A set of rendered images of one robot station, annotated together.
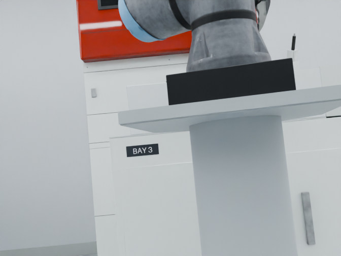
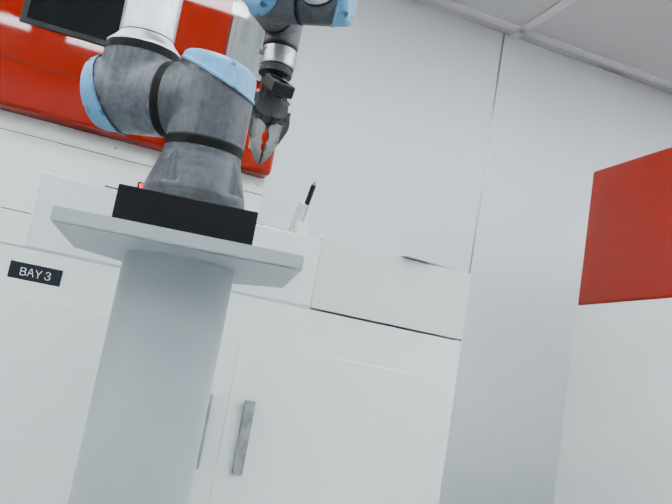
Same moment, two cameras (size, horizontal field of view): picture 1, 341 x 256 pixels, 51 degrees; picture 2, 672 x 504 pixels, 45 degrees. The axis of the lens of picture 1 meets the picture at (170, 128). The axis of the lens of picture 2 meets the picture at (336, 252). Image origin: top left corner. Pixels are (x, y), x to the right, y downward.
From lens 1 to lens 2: 0.56 m
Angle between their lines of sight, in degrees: 19
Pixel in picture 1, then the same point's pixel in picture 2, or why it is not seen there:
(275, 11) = (328, 128)
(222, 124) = (164, 258)
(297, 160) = (254, 355)
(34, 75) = not seen: outside the picture
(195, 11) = (176, 123)
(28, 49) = not seen: outside the picture
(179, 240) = (48, 422)
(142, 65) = (66, 141)
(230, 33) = (206, 163)
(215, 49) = (184, 174)
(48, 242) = not seen: outside the picture
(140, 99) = (58, 198)
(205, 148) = (136, 280)
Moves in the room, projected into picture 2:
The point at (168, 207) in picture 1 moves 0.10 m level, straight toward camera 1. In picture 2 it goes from (46, 369) to (49, 370)
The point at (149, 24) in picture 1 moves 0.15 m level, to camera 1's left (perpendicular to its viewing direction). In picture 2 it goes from (115, 112) to (10, 84)
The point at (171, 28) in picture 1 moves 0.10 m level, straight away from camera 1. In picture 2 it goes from (141, 127) to (136, 144)
